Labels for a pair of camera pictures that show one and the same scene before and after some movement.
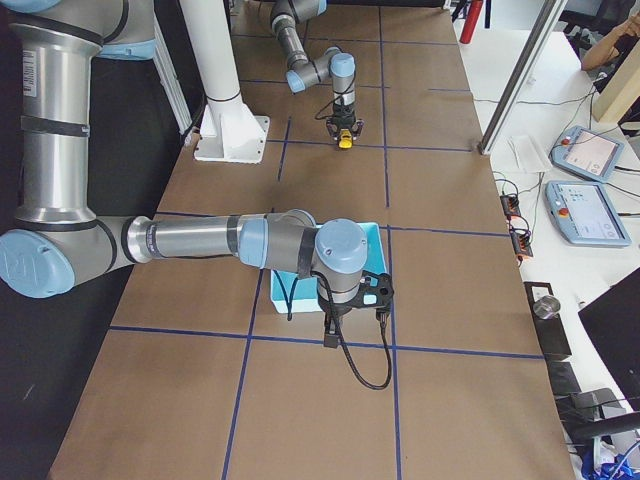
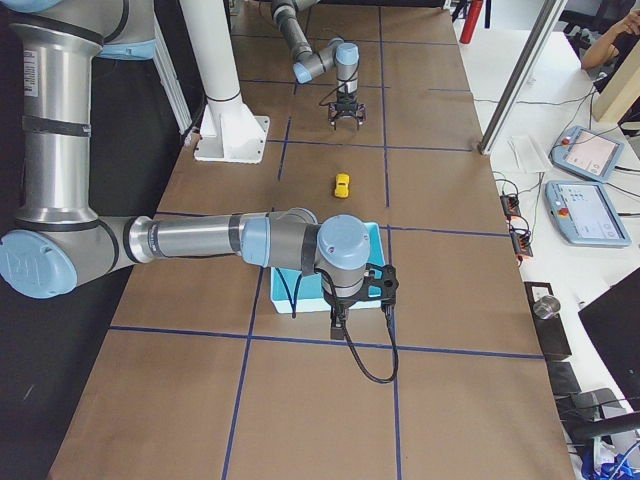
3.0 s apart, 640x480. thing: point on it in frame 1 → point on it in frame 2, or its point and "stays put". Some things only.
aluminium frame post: [522, 76] stays put
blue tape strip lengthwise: [389, 250] stays put
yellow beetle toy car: [345, 140] → [342, 185]
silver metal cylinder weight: [546, 307] stays put
